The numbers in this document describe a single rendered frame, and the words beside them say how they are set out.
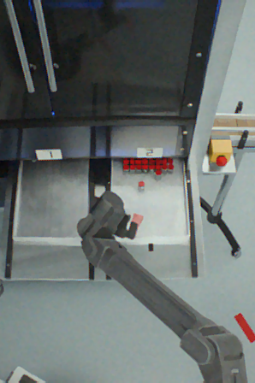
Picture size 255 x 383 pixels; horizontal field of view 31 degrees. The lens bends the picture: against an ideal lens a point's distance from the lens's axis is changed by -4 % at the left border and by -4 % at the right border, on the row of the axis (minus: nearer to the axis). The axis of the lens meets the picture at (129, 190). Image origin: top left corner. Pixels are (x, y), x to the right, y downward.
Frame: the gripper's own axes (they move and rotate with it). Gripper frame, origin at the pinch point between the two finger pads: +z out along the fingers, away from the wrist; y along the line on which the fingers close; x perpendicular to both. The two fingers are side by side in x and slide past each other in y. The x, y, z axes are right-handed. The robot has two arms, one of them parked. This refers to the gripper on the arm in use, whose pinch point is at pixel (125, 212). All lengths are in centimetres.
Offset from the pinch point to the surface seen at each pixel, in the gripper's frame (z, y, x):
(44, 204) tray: 19.3, 39.2, 18.0
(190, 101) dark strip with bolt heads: 20.3, -2.1, -31.5
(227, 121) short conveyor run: 66, -3, -23
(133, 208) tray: 33.3, 12.2, 11.4
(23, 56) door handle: -22.6, 26.3, -35.4
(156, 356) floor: 77, -2, 98
